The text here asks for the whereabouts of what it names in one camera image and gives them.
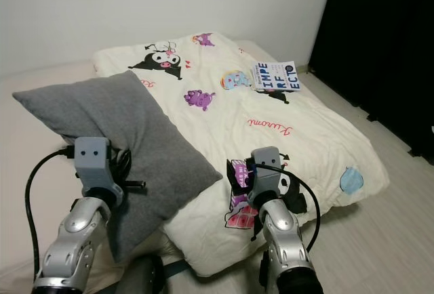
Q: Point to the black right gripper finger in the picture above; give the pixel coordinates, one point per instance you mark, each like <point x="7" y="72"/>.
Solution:
<point x="235" y="177"/>

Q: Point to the cream cartoon print quilt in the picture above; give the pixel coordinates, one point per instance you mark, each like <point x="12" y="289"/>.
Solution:
<point x="278" y="104"/>

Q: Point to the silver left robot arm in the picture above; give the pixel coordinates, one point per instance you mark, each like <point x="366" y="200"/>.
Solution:
<point x="74" y="240"/>

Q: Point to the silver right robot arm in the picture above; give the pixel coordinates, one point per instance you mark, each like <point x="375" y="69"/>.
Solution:
<point x="285" y="233"/>

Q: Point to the mattress with beige sheet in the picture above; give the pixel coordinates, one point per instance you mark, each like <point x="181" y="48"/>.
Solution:
<point x="27" y="158"/>

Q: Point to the dark right robot leg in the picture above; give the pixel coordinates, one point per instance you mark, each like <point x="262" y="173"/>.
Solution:
<point x="264" y="280"/>

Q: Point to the dark robot leg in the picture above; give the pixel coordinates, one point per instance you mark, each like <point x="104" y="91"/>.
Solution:
<point x="264" y="280"/>
<point x="146" y="277"/>

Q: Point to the white book with blue letters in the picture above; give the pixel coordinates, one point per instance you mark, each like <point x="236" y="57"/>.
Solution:
<point x="277" y="77"/>

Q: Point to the dark left robot leg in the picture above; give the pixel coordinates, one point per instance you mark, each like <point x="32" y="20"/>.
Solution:
<point x="146" y="277"/>

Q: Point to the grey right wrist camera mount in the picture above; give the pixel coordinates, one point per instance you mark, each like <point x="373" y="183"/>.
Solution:
<point x="268" y="169"/>

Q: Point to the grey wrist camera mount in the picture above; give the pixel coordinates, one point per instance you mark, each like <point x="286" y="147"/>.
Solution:
<point x="268" y="169"/>
<point x="91" y="162"/>

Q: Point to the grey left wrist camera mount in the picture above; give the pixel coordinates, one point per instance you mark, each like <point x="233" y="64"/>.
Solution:
<point x="91" y="162"/>

